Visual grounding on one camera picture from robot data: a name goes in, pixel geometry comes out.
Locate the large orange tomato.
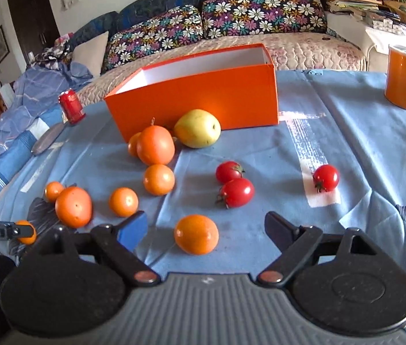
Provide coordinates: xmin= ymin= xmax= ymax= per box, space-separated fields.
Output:
xmin=55 ymin=186 xmax=93 ymax=229
xmin=137 ymin=119 xmax=176 ymax=166

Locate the orange fruit middle lower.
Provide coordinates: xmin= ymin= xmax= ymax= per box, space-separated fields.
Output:
xmin=109 ymin=187 xmax=139 ymax=218

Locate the tiny orange fruit at edge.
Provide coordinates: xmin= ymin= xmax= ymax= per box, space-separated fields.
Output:
xmin=15 ymin=220 xmax=37 ymax=245

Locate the orange fruit front centre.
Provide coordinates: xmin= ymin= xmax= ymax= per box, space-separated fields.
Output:
xmin=174 ymin=214 xmax=219 ymax=256

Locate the red cherry tomato on tape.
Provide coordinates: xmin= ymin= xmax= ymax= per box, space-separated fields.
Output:
xmin=313 ymin=164 xmax=340 ymax=192

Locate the orange fruit middle upper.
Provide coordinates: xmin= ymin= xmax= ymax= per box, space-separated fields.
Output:
xmin=143 ymin=164 xmax=175 ymax=196

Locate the red cherry tomato lower pair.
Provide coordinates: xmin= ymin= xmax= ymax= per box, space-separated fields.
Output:
xmin=216 ymin=178 xmax=255 ymax=209

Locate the red cherry tomato pair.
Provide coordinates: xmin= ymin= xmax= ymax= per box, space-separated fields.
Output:
xmin=216 ymin=178 xmax=255 ymax=209
xmin=215 ymin=160 xmax=245 ymax=185

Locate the small orange fruit far left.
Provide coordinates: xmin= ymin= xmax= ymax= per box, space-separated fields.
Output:
xmin=45 ymin=181 xmax=65 ymax=203

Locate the light blue tablecloth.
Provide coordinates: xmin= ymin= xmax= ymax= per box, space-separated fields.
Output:
xmin=0 ymin=70 xmax=406 ymax=275

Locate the red cherry tomato upper pair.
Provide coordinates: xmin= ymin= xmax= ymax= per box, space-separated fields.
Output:
xmin=215 ymin=160 xmax=245 ymax=185

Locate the small orange fruit behind tomato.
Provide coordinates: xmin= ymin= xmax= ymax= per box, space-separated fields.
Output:
xmin=127 ymin=133 xmax=141 ymax=158

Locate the grey flat case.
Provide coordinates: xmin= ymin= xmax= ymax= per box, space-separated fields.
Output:
xmin=31 ymin=122 xmax=66 ymax=156

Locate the blue striped bedding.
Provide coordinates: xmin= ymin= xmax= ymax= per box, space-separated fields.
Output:
xmin=0 ymin=62 xmax=93 ymax=192

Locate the red soda can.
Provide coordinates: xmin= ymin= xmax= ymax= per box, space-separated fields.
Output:
xmin=58 ymin=89 xmax=85 ymax=125

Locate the orange cardboard box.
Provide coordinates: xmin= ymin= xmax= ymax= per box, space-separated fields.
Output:
xmin=104 ymin=58 xmax=279 ymax=140

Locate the quilted beige sofa cover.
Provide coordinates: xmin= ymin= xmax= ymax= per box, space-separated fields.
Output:
xmin=77 ymin=33 xmax=367 ymax=107

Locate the white pillow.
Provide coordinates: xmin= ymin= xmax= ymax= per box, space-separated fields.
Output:
xmin=72 ymin=31 xmax=109 ymax=78

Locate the white side table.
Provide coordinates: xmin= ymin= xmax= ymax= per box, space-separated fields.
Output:
xmin=326 ymin=13 xmax=406 ymax=72

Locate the floral cushion left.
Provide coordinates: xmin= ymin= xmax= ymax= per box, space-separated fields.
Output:
xmin=101 ymin=5 xmax=203 ymax=72

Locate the floral cushion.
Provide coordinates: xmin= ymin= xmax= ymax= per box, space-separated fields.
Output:
xmin=201 ymin=0 xmax=328 ymax=39
xmin=101 ymin=5 xmax=203 ymax=72

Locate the floral cushion right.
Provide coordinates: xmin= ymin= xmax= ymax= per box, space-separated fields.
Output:
xmin=201 ymin=0 xmax=328 ymax=39

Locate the wall light switch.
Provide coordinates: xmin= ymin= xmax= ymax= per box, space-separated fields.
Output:
xmin=61 ymin=0 xmax=80 ymax=11

